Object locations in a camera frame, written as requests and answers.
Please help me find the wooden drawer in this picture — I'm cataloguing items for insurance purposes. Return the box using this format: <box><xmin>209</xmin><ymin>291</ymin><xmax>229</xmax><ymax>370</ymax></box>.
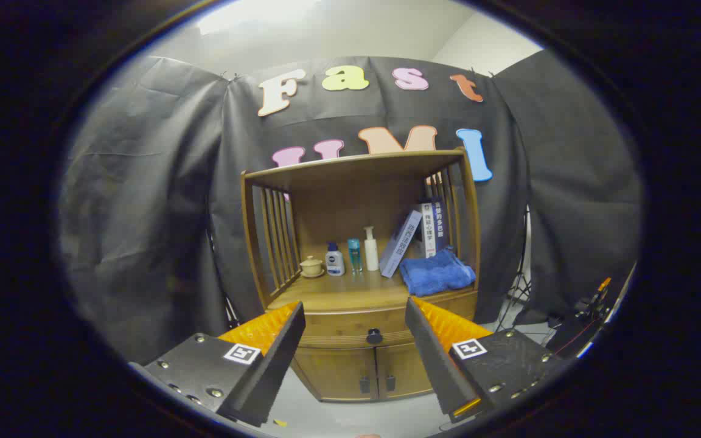
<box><xmin>290</xmin><ymin>291</ymin><xmax>479</xmax><ymax>350</ymax></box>

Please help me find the white lotion bottle blue cap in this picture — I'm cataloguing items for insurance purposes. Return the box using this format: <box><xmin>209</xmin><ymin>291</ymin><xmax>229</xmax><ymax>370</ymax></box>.
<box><xmin>325</xmin><ymin>242</ymin><xmax>346</xmax><ymax>277</ymax></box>

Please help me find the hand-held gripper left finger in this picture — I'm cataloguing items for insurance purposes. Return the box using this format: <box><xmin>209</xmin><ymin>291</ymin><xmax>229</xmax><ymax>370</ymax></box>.
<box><xmin>128</xmin><ymin>301</ymin><xmax>306</xmax><ymax>428</ymax></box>

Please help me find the white pump bottle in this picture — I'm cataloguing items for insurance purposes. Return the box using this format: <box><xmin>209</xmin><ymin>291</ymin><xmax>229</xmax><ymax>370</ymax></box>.
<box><xmin>363</xmin><ymin>226</ymin><xmax>380</xmax><ymax>272</ymax></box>

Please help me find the blue towel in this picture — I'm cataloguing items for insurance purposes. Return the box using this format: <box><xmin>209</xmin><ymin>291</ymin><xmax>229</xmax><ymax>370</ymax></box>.
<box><xmin>399</xmin><ymin>246</ymin><xmax>476</xmax><ymax>297</ymax></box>

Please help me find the white spine book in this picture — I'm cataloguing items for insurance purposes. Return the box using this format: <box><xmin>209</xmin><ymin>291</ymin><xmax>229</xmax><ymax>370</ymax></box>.
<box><xmin>420</xmin><ymin>203</ymin><xmax>438</xmax><ymax>259</ymax></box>

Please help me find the black backdrop cloth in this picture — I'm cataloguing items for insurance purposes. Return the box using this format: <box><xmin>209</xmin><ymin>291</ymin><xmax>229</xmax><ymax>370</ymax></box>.
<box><xmin>58</xmin><ymin>49</ymin><xmax>643</xmax><ymax>366</ymax></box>

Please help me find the wooden countertop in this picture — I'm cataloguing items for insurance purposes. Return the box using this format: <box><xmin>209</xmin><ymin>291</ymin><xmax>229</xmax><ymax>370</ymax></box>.
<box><xmin>267</xmin><ymin>268</ymin><xmax>478</xmax><ymax>312</ymax></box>

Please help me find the dark blue book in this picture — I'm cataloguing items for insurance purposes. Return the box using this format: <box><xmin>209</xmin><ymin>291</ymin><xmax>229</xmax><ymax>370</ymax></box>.
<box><xmin>433</xmin><ymin>201</ymin><xmax>448</xmax><ymax>253</ymax></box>

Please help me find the wooden cabinet door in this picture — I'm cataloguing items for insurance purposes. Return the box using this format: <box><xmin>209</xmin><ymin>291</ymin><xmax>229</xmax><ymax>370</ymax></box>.
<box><xmin>376</xmin><ymin>342</ymin><xmax>434</xmax><ymax>400</ymax></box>
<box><xmin>293</xmin><ymin>347</ymin><xmax>379</xmax><ymax>403</ymax></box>

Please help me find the grey leaning book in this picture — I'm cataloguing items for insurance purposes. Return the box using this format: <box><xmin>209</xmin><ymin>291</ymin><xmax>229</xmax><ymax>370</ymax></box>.
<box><xmin>378</xmin><ymin>210</ymin><xmax>423</xmax><ymax>279</ymax></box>

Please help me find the wooden cabinet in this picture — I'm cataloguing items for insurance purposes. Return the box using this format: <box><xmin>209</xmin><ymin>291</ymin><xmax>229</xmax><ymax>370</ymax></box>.
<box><xmin>240</xmin><ymin>148</ymin><xmax>483</xmax><ymax>403</ymax></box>

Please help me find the black device with orange part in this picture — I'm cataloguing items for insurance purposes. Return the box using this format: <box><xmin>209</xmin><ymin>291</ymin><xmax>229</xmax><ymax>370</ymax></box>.
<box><xmin>545</xmin><ymin>277</ymin><xmax>616</xmax><ymax>360</ymax></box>

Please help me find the beige lidded teacup with saucer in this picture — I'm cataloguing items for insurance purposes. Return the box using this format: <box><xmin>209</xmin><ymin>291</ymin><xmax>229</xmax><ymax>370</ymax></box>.
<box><xmin>299</xmin><ymin>255</ymin><xmax>326</xmax><ymax>279</ymax></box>

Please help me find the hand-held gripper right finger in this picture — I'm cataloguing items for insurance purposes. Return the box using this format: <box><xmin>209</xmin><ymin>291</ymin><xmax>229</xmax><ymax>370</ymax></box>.
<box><xmin>405</xmin><ymin>297</ymin><xmax>561</xmax><ymax>423</ymax></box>

